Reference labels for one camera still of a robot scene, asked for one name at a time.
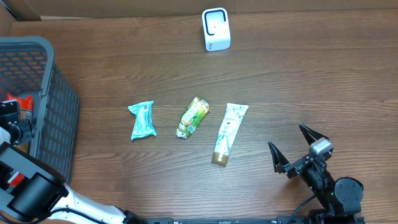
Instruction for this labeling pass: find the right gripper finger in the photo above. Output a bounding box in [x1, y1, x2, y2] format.
[268, 141, 289, 173]
[299, 123, 329, 145]

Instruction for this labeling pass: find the orange spaghetti packet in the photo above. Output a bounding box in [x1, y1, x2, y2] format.
[7, 92, 34, 187]

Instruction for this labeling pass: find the white cream tube gold cap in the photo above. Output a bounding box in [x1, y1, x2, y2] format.
[211, 103, 249, 167]

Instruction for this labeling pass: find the green juice carton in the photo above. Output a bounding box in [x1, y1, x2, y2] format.
[176, 96, 210, 139]

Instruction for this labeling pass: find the teal snack packet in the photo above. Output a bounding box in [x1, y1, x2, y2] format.
[127, 101, 157, 141]

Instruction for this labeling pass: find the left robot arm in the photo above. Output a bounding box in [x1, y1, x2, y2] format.
[1, 100, 145, 223]

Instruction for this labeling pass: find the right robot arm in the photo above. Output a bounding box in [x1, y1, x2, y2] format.
[268, 123, 365, 223]

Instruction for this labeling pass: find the white barcode scanner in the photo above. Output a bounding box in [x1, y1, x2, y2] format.
[201, 7, 231, 52]

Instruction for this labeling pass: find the grey plastic basket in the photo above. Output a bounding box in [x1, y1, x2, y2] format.
[1, 36, 80, 182]

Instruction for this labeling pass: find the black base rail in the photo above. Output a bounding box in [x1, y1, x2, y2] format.
[136, 215, 365, 224]

